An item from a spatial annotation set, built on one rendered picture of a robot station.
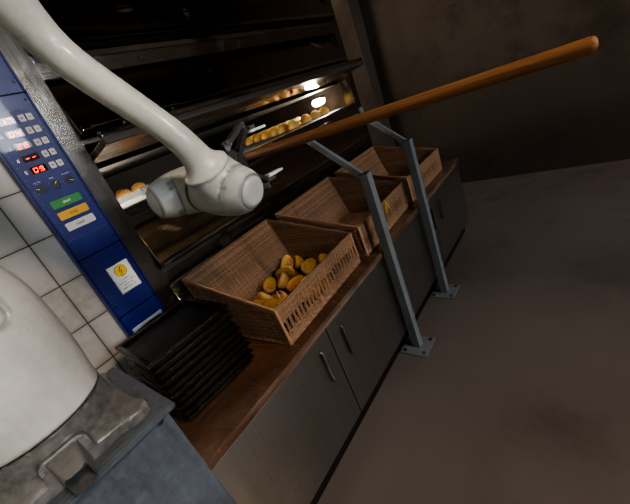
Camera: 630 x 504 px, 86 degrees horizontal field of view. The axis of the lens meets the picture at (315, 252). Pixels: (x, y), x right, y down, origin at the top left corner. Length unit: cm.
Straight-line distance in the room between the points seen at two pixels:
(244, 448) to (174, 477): 57
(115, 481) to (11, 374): 17
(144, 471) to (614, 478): 131
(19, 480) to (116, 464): 9
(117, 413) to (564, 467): 132
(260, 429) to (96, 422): 68
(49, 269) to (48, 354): 88
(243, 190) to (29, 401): 45
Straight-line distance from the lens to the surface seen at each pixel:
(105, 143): 130
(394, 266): 160
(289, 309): 119
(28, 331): 49
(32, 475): 53
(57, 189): 135
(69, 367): 51
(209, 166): 72
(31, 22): 79
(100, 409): 53
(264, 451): 118
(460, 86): 86
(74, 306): 138
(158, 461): 54
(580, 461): 152
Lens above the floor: 127
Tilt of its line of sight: 22 degrees down
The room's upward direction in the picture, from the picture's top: 22 degrees counter-clockwise
